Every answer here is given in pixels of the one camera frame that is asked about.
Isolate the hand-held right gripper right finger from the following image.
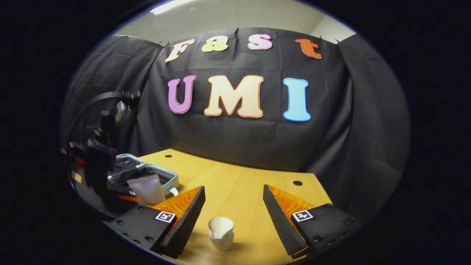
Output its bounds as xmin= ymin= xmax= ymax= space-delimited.
xmin=262 ymin=185 xmax=368 ymax=259

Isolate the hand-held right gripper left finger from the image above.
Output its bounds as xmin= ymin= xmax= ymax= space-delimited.
xmin=109 ymin=187 xmax=206 ymax=260

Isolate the translucent white tube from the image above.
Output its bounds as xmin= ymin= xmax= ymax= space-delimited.
xmin=127 ymin=174 xmax=167 ymax=205

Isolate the white pump bottle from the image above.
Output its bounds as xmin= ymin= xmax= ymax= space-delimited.
xmin=208 ymin=217 xmax=235 ymax=252

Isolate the light blue suitcase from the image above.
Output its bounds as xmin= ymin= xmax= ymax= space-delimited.
xmin=108 ymin=153 xmax=180 ymax=202

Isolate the black backdrop cloth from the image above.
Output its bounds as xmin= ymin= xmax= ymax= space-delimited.
xmin=61 ymin=28 xmax=411 ymax=221

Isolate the ceiling light panel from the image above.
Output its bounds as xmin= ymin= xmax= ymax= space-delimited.
xmin=149 ymin=0 xmax=195 ymax=15

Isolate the black cable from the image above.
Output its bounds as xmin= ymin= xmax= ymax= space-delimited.
xmin=70 ymin=91 xmax=140 ymax=129

